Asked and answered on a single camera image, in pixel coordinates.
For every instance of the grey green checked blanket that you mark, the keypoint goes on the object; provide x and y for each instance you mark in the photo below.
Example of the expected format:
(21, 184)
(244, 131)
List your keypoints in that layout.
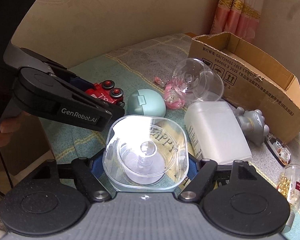
(131, 68)

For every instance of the pink keychain charm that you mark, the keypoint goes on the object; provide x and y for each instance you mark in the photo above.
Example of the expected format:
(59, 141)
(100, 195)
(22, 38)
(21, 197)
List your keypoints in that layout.
(170, 96)

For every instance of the black correction tape dispenser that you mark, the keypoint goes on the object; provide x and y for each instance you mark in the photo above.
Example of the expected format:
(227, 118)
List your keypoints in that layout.
(281, 152)

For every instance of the grey bear figurine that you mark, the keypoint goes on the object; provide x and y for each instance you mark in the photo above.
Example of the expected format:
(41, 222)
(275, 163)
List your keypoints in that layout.
(252, 124)

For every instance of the mint green oval case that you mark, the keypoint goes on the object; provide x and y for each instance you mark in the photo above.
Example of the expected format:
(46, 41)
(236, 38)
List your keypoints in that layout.
(146, 102)

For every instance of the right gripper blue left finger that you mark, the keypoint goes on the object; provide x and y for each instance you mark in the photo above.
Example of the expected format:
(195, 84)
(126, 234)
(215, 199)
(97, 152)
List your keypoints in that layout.
(86, 174)

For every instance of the pink patterned curtain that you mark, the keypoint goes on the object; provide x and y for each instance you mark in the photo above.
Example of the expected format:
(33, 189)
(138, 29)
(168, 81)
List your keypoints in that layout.
(239, 17)

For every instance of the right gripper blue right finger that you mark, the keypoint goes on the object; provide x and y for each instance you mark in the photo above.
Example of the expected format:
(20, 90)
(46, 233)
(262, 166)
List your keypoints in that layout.
(201, 178)

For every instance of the open cardboard box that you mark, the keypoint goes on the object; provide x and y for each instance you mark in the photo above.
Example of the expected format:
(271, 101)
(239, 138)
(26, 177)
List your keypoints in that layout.
(253, 80)

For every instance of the white translucent plastic jar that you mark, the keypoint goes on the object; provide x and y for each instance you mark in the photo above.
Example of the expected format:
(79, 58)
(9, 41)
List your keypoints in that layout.
(215, 133)

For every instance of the red toy train block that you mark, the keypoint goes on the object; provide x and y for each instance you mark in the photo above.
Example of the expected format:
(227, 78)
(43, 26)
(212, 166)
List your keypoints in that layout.
(108, 92)

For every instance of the glass bottle of golden capsules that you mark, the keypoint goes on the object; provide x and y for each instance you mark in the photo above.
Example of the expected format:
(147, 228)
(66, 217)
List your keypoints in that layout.
(288, 184)

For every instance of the clear square plastic container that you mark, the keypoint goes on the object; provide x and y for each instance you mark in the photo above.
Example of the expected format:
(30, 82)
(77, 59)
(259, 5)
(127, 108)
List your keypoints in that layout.
(146, 154)

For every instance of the clear round plastic cup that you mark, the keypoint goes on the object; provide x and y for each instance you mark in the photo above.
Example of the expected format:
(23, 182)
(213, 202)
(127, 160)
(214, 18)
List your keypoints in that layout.
(194, 81)

